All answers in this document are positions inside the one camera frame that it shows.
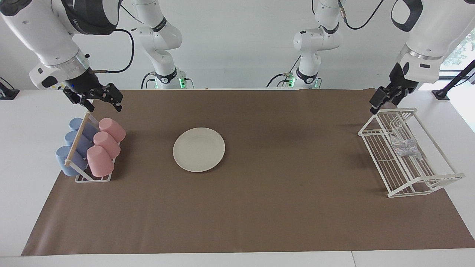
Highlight bright window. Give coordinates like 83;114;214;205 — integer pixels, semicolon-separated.
440;29;475;80

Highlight cream round plate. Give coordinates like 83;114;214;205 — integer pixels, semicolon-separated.
173;127;226;172

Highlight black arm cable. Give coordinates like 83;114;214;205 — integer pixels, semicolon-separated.
91;29;135;73
336;0;385;30

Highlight pink plastic cup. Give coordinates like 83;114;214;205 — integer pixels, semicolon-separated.
86;145;115;177
98;118;126;143
93;131;121;159

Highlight brown table mat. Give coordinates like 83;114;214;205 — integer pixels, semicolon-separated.
21;88;475;256

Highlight blue plastic cup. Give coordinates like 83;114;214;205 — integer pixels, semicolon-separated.
69;118;98;141
65;131;93;158
56;145;88;177

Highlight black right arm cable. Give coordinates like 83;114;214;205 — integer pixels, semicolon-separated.
91;29;135;73

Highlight black clamp mount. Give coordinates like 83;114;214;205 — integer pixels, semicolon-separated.
0;77;20;100

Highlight white cup rack wooden bar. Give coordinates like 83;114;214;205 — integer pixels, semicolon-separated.
64;110;121;183

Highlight black base cable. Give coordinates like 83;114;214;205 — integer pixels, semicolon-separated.
266;56;302;88
141;72;156;89

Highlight white wire dish rack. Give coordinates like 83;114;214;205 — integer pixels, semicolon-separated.
358;108;465;198

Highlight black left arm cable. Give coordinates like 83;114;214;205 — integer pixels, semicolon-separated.
336;0;385;30

